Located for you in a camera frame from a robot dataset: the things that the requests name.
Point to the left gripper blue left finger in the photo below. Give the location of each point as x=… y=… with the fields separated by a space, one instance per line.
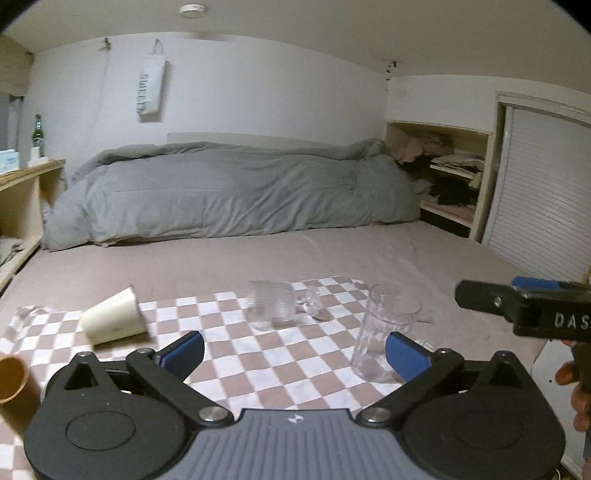
x=183 y=356

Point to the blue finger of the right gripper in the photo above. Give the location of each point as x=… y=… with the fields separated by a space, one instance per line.
x=535 y=284

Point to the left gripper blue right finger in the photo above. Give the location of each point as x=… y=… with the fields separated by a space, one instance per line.
x=407 y=357

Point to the tall clear glass tumbler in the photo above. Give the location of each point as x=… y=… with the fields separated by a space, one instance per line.
x=389 y=309

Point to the cream paper cup dark inside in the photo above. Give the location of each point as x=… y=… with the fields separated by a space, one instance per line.
x=115 y=318

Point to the brown paper cup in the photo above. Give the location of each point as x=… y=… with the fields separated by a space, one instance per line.
x=20 y=394

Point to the person's right hand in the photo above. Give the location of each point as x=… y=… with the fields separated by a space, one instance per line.
x=568 y=374

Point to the white louvered closet door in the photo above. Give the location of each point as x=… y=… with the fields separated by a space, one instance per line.
x=539 y=216

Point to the brown white checkered cloth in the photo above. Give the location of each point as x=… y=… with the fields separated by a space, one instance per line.
x=302 y=366

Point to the ribbed clear stemmed glass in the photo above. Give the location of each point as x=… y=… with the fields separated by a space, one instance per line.
x=279 y=305

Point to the grey duvet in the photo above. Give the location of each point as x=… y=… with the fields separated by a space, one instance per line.
x=141 y=193

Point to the wooden bedside shelf unit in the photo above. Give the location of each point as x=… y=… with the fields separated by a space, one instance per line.
x=23 y=194

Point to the small white box by bottle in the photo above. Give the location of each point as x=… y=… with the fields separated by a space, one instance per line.
x=36 y=157

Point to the tissue pack on shelf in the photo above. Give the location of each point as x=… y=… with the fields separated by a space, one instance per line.
x=9 y=161

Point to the green glass bottle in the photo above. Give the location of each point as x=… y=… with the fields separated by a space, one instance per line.
x=38 y=141

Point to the white hanging sweet bag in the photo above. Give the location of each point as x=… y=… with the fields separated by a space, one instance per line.
x=151 y=81

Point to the beige printed curtain valance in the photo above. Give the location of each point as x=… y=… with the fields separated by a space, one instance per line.
x=15 y=67

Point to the white smoke detector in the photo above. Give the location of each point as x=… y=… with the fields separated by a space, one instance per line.
x=193 y=11

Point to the wall closet niche with clothes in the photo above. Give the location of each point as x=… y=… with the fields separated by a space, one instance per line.
x=450 y=168

